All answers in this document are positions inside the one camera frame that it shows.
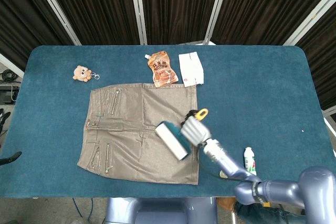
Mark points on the brown shoe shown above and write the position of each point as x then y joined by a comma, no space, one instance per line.
225,203

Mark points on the brown denim skirt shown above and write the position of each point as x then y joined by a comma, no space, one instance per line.
126,134

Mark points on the brown sauce spout pouch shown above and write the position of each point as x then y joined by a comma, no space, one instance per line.
162,70

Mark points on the small white drink bottle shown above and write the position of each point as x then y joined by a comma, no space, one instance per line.
249,159

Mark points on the dark pleated curtain panel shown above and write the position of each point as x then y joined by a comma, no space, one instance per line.
324,58
94,6
23,16
267,6
178,6

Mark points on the white flattened paper carton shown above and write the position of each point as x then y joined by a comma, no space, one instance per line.
191,70

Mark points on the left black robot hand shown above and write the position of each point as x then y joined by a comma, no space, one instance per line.
11,157

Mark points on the blue jeans leg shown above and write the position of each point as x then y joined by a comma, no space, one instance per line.
262,214

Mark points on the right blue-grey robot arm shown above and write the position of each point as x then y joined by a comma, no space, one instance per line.
228,163

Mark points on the blue-grey robot torso base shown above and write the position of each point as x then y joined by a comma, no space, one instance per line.
160,211

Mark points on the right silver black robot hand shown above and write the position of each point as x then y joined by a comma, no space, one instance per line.
195,130

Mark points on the black floor device box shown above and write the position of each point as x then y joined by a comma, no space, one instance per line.
8,95

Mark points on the white divider frame post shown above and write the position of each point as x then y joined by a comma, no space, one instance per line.
312,16
139,9
56,9
216,9
10,64

